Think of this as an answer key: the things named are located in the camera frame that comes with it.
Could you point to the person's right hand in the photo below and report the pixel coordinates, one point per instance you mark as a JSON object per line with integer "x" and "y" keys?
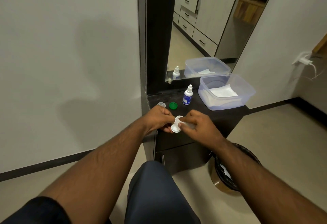
{"x": 204, "y": 131}

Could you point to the person's left hand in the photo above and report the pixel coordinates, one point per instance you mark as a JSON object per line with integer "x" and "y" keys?
{"x": 158, "y": 119}

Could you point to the translucent lens case cap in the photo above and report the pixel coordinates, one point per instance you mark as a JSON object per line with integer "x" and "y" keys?
{"x": 161, "y": 104}

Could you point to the white tissue sheet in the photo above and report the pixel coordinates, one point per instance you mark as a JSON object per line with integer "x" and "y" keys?
{"x": 186, "y": 124}

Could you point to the white contact lens case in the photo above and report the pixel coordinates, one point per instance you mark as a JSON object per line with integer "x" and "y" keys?
{"x": 175, "y": 128}

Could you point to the green lens case cap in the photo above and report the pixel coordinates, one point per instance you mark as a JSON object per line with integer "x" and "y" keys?
{"x": 173, "y": 105}

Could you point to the small solution dropper bottle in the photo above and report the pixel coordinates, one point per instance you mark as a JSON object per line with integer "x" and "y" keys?
{"x": 187, "y": 98}

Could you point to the person's right forearm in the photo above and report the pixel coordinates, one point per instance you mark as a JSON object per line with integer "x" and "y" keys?
{"x": 268, "y": 188}

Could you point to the person's left forearm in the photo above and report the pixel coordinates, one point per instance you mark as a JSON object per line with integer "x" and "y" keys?
{"x": 97, "y": 167}

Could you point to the clear plastic container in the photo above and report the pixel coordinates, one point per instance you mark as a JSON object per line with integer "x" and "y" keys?
{"x": 222, "y": 106}

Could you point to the black dresser cabinet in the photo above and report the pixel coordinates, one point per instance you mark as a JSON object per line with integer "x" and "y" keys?
{"x": 184, "y": 160}

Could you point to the stack of white tissues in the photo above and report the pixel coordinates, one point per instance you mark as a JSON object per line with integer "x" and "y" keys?
{"x": 223, "y": 91}

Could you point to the crumpled white tissue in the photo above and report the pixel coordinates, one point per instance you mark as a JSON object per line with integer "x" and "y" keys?
{"x": 224, "y": 172}

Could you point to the trash bin with black liner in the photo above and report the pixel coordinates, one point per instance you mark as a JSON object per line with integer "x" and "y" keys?
{"x": 219, "y": 183}

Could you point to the dresser mirror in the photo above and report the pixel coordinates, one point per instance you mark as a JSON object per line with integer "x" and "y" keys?
{"x": 181, "y": 50}

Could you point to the dark blue trousers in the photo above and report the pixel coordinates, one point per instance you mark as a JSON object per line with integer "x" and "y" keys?
{"x": 158, "y": 195}

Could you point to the black shirt sleeve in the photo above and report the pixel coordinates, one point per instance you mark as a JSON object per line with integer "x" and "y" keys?
{"x": 33, "y": 213}

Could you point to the white wall charger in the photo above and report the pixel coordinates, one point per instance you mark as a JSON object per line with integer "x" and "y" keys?
{"x": 305, "y": 61}

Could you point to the wooden wall shelf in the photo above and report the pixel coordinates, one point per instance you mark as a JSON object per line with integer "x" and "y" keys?
{"x": 321, "y": 46}

